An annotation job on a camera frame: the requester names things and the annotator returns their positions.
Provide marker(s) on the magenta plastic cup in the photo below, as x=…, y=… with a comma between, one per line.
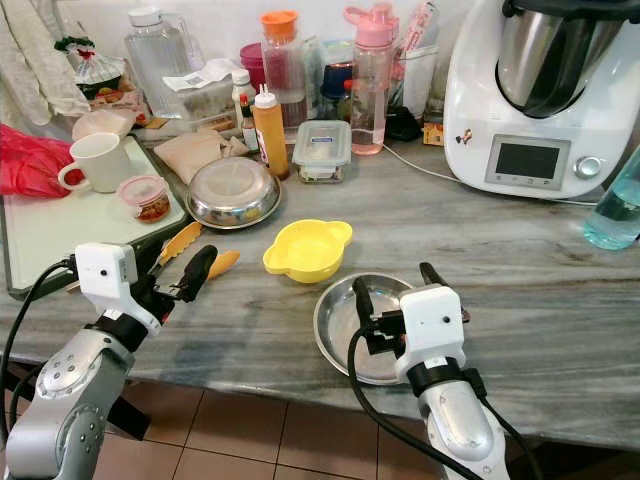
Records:
x=251, y=62

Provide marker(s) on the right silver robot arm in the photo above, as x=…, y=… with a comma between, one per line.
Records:
x=460, y=430

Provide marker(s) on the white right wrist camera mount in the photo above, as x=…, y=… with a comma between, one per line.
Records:
x=435, y=320

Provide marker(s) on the white green-rimmed cutting board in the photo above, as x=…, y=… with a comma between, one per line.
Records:
x=50, y=235

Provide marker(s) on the white kitchen cooking machine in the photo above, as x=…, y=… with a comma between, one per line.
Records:
x=475, y=100

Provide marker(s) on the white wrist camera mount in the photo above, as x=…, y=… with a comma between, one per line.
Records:
x=105, y=275
x=435, y=320

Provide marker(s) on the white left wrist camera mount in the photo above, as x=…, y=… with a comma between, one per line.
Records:
x=105, y=275

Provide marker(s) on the small black pouch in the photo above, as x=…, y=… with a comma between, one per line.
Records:
x=403, y=123

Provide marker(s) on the pink-capped water bottle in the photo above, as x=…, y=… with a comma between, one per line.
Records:
x=370, y=90

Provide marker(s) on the round steel plate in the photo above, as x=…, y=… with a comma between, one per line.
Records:
x=335, y=332

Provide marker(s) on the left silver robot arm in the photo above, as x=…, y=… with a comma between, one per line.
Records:
x=65, y=400

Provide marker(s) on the hanging beige cloth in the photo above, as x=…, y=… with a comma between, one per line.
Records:
x=40, y=60

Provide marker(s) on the white paper slip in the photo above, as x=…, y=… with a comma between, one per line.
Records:
x=205, y=73

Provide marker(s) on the steel tongs with orange tips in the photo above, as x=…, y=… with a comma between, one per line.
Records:
x=182, y=240

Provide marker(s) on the clear lidded food container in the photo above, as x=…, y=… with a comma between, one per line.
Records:
x=321, y=147

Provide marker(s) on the small pink-lidded plastic tub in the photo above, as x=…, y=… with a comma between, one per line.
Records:
x=145, y=198

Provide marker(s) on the beige round bundle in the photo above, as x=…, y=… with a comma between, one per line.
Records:
x=102, y=123

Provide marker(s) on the clear plastic jug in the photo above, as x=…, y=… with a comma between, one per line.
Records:
x=155, y=60

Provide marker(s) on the orange sauce squeeze bottle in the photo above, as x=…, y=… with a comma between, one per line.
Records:
x=269, y=135

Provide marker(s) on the red plastic bag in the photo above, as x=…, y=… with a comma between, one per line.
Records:
x=25, y=165

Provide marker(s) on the dark blue jar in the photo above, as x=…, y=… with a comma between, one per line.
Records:
x=335, y=80

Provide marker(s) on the covered steel bowl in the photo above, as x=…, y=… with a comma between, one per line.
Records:
x=233, y=190

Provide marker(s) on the white ceramic mug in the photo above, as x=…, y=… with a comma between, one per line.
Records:
x=102, y=162

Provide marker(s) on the brown paper bag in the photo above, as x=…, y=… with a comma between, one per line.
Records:
x=190, y=152

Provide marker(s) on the orange-lidded clear bottle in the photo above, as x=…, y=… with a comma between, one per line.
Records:
x=280, y=70

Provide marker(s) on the wrapped gift with green bow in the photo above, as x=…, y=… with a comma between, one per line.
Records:
x=90, y=63

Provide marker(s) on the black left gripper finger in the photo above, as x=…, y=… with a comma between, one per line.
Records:
x=150, y=253
x=198, y=272

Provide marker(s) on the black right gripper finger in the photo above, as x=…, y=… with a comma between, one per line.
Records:
x=364, y=303
x=432, y=274

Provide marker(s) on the red white snack packet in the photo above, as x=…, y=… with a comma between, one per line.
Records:
x=420, y=25

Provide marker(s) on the yellow plastic bowl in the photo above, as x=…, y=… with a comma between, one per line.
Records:
x=305, y=252

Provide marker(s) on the small brown jar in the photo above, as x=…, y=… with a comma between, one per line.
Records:
x=433, y=130

